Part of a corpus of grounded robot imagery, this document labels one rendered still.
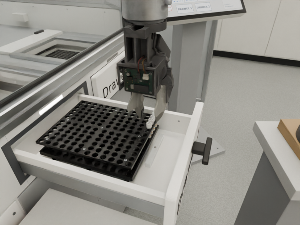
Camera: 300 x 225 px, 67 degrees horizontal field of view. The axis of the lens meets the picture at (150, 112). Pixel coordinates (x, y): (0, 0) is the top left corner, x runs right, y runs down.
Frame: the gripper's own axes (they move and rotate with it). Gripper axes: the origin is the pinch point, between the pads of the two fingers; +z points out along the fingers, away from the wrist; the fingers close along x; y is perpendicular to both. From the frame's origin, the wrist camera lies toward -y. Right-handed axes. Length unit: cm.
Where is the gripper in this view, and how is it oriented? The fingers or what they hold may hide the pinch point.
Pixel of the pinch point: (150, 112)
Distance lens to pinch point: 50.4
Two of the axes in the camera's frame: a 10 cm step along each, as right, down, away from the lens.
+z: 0.0, 8.3, 5.6
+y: -3.3, 5.3, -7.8
